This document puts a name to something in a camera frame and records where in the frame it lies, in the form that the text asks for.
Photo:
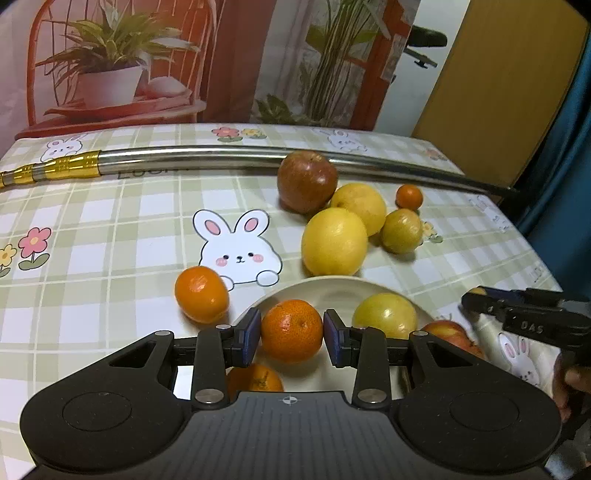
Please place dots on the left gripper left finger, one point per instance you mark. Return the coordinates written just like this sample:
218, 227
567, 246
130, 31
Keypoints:
212, 352

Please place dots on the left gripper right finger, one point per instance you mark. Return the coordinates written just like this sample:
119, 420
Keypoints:
371, 353

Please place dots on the tiny orange mandarin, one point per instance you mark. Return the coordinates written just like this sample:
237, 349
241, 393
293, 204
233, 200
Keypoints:
410, 197

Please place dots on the right hand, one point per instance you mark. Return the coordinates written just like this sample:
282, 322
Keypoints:
566, 380

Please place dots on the yellow-green fruit on plate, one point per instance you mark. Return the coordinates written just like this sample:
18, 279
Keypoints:
389, 312

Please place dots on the orange mandarin on plate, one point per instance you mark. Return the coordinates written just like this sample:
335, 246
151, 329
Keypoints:
254, 378

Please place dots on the orange mandarin on table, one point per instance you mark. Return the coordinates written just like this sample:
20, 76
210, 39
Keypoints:
201, 295

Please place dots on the beige round plate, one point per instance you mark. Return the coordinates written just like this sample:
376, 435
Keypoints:
341, 293

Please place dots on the red apple on plate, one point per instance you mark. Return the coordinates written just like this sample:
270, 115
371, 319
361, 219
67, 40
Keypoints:
455, 334

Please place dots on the large yellow citrus front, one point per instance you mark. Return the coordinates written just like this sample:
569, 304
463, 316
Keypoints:
335, 242

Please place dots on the yellow-green small citrus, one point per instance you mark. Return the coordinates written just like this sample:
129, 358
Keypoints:
402, 232

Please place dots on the yellow citrus rear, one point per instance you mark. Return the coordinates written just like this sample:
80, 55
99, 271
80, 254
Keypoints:
365, 201

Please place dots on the dark red apple rear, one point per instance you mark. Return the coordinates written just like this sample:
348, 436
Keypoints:
306, 180

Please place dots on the telescopic metal rake pole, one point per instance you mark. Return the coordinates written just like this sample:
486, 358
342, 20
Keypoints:
94, 164

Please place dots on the wooden door panel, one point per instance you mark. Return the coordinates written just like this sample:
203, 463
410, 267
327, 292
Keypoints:
502, 85

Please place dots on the black exercise bike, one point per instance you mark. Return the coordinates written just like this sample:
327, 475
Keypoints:
421, 37

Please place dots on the printed backdrop poster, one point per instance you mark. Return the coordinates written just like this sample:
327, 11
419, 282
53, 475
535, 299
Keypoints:
74, 66

